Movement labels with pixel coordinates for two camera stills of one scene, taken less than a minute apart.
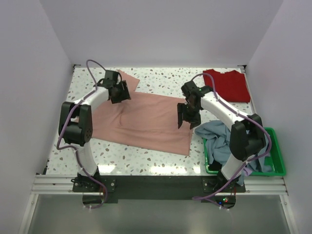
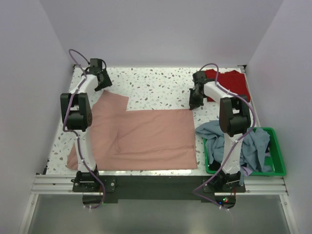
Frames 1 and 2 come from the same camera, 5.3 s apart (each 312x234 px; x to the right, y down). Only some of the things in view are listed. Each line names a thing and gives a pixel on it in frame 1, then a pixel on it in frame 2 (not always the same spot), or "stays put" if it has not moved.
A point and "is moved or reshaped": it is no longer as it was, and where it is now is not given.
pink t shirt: x=148 y=120 is moved or reshaped
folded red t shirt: x=232 y=85 stays put
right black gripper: x=195 y=121 -> x=193 y=104
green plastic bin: x=276 y=159 stays put
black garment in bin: x=215 y=165 stays put
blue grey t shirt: x=218 y=133 stays put
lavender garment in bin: x=247 y=171 stays put
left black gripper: x=125 y=94 -> x=107 y=83
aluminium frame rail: x=255 y=185 stays put
